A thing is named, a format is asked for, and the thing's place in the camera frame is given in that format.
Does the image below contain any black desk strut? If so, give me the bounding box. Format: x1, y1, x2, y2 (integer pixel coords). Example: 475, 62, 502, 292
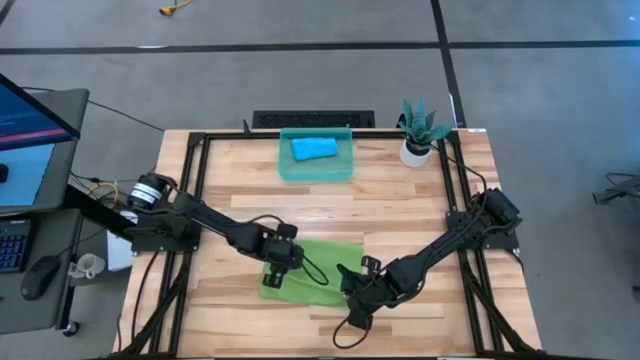
62, 184, 146, 241

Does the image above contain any white mug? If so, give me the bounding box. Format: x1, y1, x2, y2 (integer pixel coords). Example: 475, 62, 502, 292
67, 252, 107, 280

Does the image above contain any green microfiber towel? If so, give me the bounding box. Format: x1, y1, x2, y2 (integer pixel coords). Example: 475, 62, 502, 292
258, 238, 365, 308

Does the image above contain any tilted computer monitor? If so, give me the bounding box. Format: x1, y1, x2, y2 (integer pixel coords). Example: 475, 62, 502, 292
0, 73, 82, 152

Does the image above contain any yellow floor cable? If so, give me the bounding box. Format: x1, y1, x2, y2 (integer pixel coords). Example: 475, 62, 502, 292
158, 0, 195, 17

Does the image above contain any black computer mouse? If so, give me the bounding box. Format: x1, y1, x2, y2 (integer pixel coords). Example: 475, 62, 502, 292
19, 254, 62, 302

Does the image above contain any teal plastic basket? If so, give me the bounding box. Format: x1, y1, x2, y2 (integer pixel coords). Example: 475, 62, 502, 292
277, 126, 355, 184

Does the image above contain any white box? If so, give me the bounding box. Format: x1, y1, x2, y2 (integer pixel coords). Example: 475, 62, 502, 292
106, 207, 147, 273

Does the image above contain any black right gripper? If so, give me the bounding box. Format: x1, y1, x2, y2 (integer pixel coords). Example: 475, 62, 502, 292
337, 263, 404, 331

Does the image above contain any long black cable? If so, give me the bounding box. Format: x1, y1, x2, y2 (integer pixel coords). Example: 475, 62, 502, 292
437, 142, 489, 194

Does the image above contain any black right camera cable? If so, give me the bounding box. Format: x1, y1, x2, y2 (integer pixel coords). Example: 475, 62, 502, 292
331, 314, 375, 350

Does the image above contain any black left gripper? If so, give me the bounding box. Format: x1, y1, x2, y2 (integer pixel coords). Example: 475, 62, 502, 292
259, 237, 306, 291

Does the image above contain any yellow cable loop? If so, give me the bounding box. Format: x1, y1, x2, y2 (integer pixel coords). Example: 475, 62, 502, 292
85, 181, 121, 210

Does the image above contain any blue microfiber towel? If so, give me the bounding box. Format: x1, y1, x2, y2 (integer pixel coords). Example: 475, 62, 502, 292
290, 136, 339, 163

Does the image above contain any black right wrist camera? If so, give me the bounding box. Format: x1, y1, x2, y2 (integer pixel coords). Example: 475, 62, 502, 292
359, 254, 383, 276

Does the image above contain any black camera cable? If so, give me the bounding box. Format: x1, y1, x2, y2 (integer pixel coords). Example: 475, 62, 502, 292
298, 253, 331, 287
331, 314, 375, 350

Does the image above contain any black left camera cable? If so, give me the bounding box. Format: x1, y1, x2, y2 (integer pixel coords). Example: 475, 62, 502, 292
298, 253, 331, 287

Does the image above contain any flat blue screen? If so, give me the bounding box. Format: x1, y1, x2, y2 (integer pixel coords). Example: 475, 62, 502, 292
0, 142, 57, 209

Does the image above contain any black backlit keyboard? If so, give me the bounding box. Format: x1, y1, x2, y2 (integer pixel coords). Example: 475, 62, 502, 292
0, 219, 32, 274

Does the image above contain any black floor stand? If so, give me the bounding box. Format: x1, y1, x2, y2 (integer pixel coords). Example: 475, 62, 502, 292
592, 172, 640, 206

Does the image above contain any snake plant in white pot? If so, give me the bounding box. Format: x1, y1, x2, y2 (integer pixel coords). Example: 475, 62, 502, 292
397, 98, 454, 169

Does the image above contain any grey computer desk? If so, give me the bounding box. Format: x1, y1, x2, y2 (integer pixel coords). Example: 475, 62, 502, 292
0, 88, 91, 335

